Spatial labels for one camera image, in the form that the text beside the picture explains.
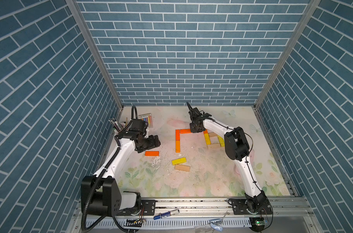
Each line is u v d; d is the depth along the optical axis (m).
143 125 0.69
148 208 0.74
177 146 0.96
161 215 0.71
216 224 0.68
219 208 0.75
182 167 0.87
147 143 0.73
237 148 0.62
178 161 0.90
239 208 0.73
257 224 0.70
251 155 0.91
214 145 0.96
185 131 1.04
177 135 1.02
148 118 1.12
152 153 0.94
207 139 1.00
